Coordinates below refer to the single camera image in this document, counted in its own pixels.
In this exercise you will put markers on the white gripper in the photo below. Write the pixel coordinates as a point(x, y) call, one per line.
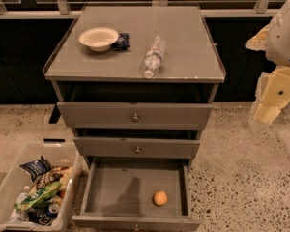
point(284, 38)

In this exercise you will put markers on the orange fruit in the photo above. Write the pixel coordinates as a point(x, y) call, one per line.
point(160, 198)

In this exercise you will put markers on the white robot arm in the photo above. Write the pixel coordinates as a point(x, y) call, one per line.
point(278, 39)

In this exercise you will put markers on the grey drawer cabinet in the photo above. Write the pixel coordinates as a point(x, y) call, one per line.
point(191, 70)

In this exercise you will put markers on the grey top drawer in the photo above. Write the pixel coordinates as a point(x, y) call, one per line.
point(127, 115)

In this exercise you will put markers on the grey middle drawer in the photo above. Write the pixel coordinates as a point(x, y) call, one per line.
point(137, 147)

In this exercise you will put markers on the grey open bottom drawer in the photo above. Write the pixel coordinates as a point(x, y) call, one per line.
point(119, 196)

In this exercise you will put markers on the clear plastic water bottle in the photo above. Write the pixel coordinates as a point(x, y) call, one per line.
point(154, 57)

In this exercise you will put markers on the dark blue snack packet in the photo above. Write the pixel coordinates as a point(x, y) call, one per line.
point(122, 43)

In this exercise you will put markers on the white paper bowl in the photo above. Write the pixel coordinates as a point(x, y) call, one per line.
point(99, 39)

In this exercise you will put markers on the brown white snack bag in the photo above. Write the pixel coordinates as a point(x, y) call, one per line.
point(59, 174)

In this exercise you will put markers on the dark blue chip bag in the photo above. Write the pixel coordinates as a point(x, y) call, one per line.
point(37, 167)

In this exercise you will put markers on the green snack bag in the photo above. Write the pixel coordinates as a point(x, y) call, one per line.
point(38, 197)

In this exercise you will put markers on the blue soda can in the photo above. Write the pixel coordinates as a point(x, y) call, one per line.
point(46, 216)

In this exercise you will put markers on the clear plastic storage bin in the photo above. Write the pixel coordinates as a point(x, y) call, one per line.
point(58, 154)

